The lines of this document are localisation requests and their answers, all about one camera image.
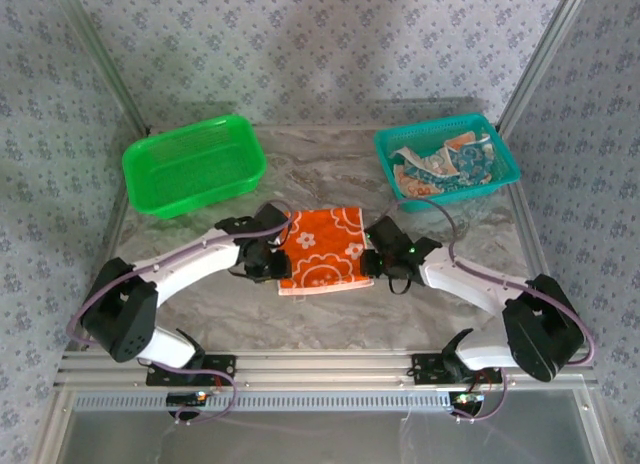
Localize orange flower print towel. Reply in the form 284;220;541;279
277;206;375;298

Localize teal and cream bunny towel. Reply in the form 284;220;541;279
389;132;497;191

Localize green plastic basket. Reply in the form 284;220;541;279
122;114;268;221

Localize teal plastic basket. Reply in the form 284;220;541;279
373;112;522;214

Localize translucent grey lower panel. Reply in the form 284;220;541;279
37;388;609;464

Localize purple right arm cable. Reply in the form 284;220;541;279
382;198;597;425

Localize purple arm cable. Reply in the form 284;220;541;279
66;199;294;428
382;198;597;425

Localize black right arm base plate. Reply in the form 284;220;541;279
410;352;504;385

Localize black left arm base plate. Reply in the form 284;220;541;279
145;353;237;387

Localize aluminium frame cross rail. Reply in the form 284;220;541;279
54;348;599;391

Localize grey slotted cable duct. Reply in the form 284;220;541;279
74;391;454;413

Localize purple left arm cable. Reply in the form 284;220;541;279
66;199;294;428

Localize aluminium frame post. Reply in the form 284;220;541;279
497;0;596;133
47;0;151;135

